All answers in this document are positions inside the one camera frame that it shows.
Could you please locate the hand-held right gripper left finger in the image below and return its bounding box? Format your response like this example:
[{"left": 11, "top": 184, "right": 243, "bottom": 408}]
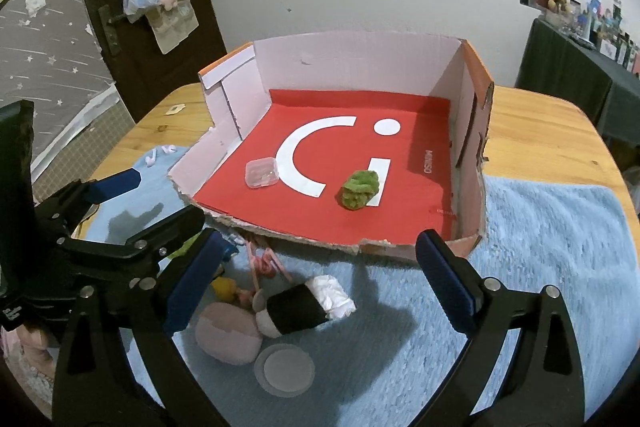
[{"left": 52, "top": 229, "right": 226, "bottom": 427}]

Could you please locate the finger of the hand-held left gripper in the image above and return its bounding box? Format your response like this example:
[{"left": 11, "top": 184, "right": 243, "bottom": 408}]
[
  {"left": 65, "top": 208, "right": 206, "bottom": 280},
  {"left": 35, "top": 168, "right": 142, "bottom": 238}
]

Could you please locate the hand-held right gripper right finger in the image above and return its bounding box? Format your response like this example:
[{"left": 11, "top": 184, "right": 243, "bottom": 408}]
[{"left": 416, "top": 229, "right": 586, "bottom": 427}]

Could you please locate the yellow plastic lid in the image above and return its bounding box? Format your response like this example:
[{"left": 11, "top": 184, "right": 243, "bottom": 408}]
[{"left": 211, "top": 277, "right": 240, "bottom": 303}]

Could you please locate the black and white plush cuff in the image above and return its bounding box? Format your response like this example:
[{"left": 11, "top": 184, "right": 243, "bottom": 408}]
[{"left": 254, "top": 274, "right": 357, "bottom": 339}]

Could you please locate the white round container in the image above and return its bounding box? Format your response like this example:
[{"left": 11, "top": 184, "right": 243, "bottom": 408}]
[{"left": 254, "top": 343, "right": 317, "bottom": 398}]

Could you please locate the red-lined cardboard box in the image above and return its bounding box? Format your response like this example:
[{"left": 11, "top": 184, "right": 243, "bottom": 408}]
[{"left": 167, "top": 32, "right": 496, "bottom": 264}]

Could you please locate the pink round plush puff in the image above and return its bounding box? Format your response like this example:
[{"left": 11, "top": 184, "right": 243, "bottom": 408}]
[{"left": 194, "top": 303, "right": 262, "bottom": 365}]

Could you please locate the blue fluffy mat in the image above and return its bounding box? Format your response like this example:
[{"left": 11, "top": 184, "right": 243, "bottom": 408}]
[{"left": 82, "top": 144, "right": 640, "bottom": 427}]

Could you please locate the small clear plastic box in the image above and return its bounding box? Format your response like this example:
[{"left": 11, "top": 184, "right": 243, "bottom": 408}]
[{"left": 245, "top": 158, "right": 281, "bottom": 188}]

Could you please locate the green fuzzy scrunchie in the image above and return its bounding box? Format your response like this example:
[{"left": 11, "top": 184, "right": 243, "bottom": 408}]
[{"left": 339, "top": 169, "right": 383, "bottom": 210}]

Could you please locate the grey star-print cloth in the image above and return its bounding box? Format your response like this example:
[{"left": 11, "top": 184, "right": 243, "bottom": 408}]
[{"left": 0, "top": 0, "right": 136, "bottom": 188}]

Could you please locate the dark brown door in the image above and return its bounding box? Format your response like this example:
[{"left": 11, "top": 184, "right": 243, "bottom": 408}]
[{"left": 70, "top": 0, "right": 228, "bottom": 122}]

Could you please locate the dark cloth-covered table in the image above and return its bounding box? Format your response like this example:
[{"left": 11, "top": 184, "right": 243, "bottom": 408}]
[{"left": 515, "top": 18, "right": 640, "bottom": 168}]

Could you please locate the clutter of bottles and boxes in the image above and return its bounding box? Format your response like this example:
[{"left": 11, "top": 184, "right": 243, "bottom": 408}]
[{"left": 565, "top": 0, "right": 640, "bottom": 80}]

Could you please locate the door handle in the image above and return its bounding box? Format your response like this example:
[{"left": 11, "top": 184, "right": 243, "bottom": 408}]
[{"left": 98, "top": 4, "right": 126, "bottom": 56}]

